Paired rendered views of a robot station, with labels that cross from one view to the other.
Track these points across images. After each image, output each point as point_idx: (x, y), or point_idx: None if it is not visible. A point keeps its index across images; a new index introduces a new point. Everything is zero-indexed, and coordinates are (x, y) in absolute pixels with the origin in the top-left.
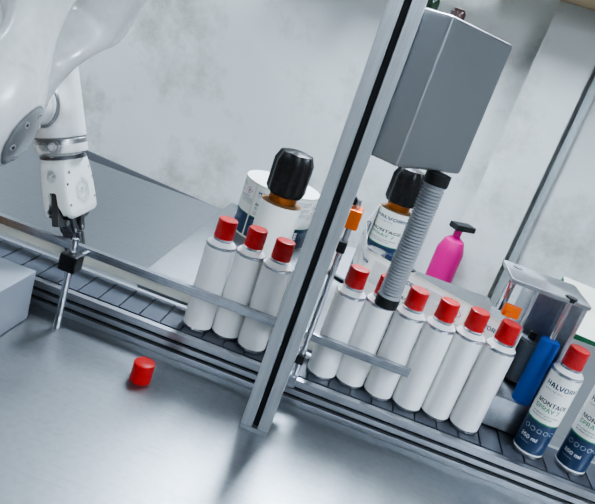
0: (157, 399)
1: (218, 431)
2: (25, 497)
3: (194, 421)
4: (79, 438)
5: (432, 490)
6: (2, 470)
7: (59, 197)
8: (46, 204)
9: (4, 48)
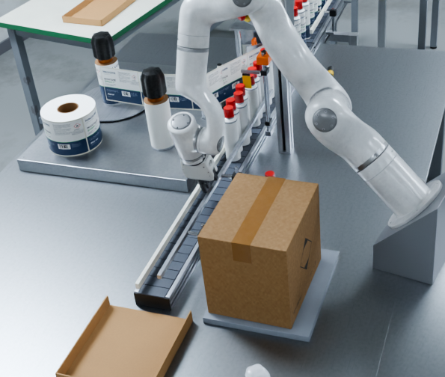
0: (283, 175)
1: (296, 158)
2: (355, 193)
3: (293, 164)
4: (319, 188)
5: (304, 110)
6: (345, 200)
7: (215, 166)
8: (213, 175)
9: (337, 83)
